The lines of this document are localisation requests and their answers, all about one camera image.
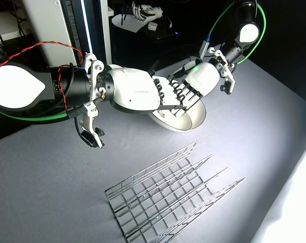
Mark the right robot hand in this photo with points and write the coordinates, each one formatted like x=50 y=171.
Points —
x=132 y=88

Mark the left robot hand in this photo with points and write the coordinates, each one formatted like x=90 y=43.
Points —
x=206 y=76

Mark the silver usb adapter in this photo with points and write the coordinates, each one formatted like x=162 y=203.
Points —
x=203 y=49

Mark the black device with blue light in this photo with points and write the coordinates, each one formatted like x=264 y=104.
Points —
x=165 y=31

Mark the small white power adapter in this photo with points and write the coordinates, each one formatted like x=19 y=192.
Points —
x=152 y=26

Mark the white model hand base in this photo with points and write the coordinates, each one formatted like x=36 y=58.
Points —
x=127 y=22

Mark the white robot column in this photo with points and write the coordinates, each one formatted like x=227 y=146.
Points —
x=46 y=25

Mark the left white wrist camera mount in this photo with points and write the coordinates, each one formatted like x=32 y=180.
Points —
x=229 y=81

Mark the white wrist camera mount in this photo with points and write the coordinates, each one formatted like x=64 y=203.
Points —
x=229 y=81
x=92 y=65

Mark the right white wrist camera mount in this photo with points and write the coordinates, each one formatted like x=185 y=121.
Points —
x=92 y=65

